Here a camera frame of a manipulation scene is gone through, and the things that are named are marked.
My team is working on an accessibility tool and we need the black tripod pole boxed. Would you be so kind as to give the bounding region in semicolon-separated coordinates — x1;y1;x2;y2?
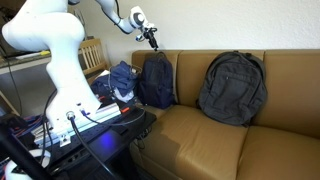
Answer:
0;113;51;180

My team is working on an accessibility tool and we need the thick black cable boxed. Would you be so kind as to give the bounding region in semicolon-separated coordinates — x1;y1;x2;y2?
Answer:
65;111;118;180

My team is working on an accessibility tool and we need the black cable bundle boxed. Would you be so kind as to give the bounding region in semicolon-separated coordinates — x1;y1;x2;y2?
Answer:
39;88;59;161

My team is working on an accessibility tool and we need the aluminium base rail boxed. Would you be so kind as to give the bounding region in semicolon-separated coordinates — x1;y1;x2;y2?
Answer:
31;102;123;148

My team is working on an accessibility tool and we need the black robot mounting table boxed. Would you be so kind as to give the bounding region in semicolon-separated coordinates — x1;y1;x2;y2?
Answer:
43;104;158;180

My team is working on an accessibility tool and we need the wooden chair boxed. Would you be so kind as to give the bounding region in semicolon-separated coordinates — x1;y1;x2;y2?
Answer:
79;37;112;84

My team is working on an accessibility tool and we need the thin black wall cable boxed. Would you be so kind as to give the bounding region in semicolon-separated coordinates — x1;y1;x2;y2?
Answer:
5;56;24;116

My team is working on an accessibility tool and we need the grey countertop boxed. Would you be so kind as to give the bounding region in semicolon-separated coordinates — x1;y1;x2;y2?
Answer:
0;49;84;76

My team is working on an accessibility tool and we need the tan leather sofa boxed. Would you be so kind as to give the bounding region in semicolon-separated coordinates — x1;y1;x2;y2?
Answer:
129;49;320;180

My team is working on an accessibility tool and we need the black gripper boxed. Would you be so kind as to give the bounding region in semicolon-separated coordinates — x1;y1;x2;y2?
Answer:
141;25;160;52

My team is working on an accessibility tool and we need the grey backpack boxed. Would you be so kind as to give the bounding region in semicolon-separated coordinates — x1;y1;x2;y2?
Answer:
196;50;268;128

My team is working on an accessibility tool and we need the white round object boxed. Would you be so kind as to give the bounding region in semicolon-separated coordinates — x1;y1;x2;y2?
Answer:
4;148;53;180

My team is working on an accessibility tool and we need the pile of blue clothes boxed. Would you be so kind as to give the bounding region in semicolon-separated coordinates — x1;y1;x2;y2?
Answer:
91;60;143;105

